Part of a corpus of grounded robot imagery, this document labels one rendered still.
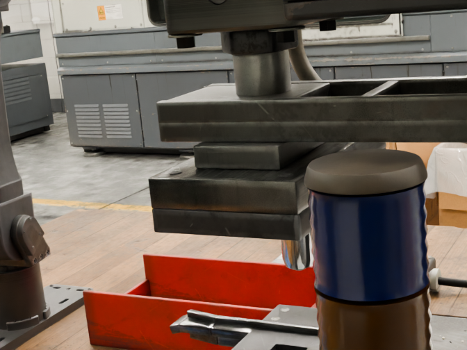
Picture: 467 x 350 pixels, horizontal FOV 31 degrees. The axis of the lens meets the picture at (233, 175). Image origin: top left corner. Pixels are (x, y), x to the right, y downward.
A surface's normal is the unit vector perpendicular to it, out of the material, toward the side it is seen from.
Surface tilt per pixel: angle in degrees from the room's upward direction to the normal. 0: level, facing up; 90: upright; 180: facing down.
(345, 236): 104
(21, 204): 90
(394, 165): 6
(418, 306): 76
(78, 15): 90
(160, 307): 90
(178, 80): 90
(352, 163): 6
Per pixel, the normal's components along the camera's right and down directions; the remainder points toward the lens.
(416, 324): 0.56, -0.11
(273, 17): -0.44, 0.25
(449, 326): -0.10, -0.97
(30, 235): 0.94, -0.01
